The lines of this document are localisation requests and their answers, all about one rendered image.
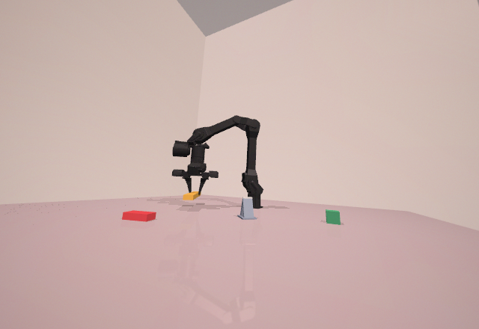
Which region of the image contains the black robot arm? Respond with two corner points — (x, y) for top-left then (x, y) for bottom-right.
(172, 115), (263, 209)

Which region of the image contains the red rectangular block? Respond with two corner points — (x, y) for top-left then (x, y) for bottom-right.
(122, 210), (156, 221)

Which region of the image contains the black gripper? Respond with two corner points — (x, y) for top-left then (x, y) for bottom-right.
(172, 157), (219, 195)

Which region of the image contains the orange bar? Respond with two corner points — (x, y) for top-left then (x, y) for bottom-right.
(183, 191), (201, 200)

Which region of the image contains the green cube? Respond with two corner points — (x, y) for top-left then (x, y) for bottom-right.
(326, 209), (341, 225)

